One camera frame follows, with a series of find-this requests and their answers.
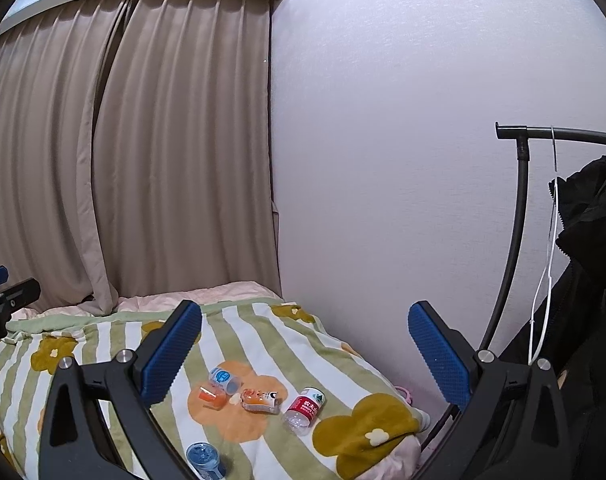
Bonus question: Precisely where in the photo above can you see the white wire hanger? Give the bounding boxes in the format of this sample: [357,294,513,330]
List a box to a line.
[530,127,565,367]

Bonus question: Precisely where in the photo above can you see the red label water bottle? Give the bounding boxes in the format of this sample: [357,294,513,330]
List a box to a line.
[282,387,326,435]

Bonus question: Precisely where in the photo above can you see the beige curtain panel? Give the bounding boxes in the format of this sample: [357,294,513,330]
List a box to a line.
[0,0,134,313]
[89,0,284,317]

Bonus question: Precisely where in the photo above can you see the pink quilt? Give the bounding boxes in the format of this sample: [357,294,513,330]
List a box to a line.
[13,280,425,480]

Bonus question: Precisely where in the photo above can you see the black clothes rack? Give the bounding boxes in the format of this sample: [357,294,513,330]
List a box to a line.
[422,122,606,457]

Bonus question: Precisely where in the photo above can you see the green striped floral blanket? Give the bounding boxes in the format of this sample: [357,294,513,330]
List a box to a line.
[0,297,432,480]

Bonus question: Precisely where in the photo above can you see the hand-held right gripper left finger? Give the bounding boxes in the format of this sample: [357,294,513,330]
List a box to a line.
[37,300,204,480]

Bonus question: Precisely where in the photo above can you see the clear cup with blue label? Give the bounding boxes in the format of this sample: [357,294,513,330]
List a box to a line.
[209,367,242,396]

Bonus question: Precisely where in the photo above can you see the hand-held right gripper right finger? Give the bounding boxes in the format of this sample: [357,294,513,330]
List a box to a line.
[407,300,572,480]

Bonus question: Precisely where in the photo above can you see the small orange cup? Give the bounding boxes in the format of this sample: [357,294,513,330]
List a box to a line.
[198,384,229,407]

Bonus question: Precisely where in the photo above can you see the orange snack packet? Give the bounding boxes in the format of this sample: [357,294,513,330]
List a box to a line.
[240,388,279,415]

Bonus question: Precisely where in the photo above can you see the black jacket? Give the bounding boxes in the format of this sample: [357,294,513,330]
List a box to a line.
[498,154,606,480]

